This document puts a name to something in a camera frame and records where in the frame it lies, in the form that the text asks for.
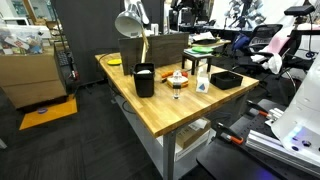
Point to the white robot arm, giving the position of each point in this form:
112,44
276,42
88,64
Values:
298,129

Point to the black square pot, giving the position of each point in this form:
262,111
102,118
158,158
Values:
226,80

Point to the orange toy carrot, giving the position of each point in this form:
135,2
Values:
167,74

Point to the toy bread slices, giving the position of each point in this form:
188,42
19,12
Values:
183,81

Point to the clear pepper grinder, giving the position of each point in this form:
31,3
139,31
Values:
176,88

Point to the black trash bin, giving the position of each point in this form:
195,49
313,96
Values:
144,79

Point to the dark wooden back board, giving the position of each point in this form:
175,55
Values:
163,50

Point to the small white carton box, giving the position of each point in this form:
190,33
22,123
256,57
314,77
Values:
202,83

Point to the small black stool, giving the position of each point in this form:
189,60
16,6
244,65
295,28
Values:
195,60

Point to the cardboard box under table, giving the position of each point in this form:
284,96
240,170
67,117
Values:
190,133

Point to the green plate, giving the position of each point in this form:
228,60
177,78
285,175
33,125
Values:
204,50

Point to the grey desk lamp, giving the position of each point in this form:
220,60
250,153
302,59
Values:
131,23

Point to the black office chair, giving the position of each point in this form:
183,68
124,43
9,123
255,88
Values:
262,50

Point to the wooden cabinet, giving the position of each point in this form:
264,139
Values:
31,79

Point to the clear plastic storage bin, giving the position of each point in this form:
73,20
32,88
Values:
20,40

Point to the orange handled clamp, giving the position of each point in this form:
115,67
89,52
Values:
229,135

